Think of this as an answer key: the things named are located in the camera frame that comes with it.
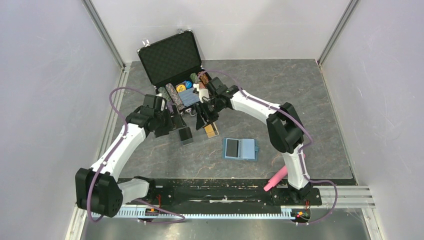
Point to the blue leather card holder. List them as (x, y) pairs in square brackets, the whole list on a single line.
[(248, 149)]

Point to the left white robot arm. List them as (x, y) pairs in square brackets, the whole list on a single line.
[(97, 188)]

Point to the blue playing card deck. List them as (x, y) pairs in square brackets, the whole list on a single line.
[(189, 97)]

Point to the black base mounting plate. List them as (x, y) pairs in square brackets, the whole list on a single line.
[(174, 191)]

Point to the black credit card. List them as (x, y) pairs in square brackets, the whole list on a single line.
[(231, 148)]

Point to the white cable duct strip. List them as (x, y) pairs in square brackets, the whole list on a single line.
[(139, 212)]

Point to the yellow dealer chip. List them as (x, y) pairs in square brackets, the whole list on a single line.
[(180, 88)]

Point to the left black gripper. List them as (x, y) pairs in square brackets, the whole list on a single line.
[(177, 121)]

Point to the purple grey chip stack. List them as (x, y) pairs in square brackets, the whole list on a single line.
[(174, 96)]

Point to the gold card stack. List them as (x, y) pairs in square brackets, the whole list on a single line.
[(211, 130)]

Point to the black poker chip case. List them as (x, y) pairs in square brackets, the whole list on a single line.
[(171, 61)]

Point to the pink cylindrical tool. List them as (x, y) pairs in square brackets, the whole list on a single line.
[(280, 177)]

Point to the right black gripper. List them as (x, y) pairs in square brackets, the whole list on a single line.
[(208, 118)]

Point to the orange brown chip stack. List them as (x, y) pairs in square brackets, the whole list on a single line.
[(203, 78)]

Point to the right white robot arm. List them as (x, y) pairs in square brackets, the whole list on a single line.
[(285, 129)]

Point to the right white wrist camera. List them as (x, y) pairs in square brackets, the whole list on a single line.
[(202, 92)]

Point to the dark green chip stack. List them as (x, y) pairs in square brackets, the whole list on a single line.
[(164, 93)]

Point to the clear card box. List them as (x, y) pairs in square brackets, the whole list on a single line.
[(199, 135)]

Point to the green poker chip stack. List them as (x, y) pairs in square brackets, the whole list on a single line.
[(194, 78)]

